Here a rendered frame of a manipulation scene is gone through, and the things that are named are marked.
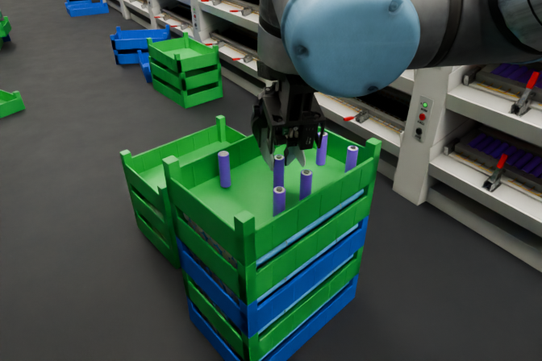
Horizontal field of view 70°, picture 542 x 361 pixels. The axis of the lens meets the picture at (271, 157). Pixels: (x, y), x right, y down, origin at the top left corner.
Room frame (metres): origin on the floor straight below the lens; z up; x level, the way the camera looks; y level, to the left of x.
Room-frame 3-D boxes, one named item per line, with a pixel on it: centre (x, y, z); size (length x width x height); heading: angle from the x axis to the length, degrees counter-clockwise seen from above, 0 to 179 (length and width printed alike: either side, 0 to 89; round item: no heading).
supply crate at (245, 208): (0.54, -0.01, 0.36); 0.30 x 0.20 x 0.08; 133
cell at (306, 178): (0.49, -0.05, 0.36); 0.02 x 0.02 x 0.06
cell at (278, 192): (0.45, -0.01, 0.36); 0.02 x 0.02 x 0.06
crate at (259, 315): (0.54, -0.01, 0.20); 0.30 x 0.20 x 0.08; 133
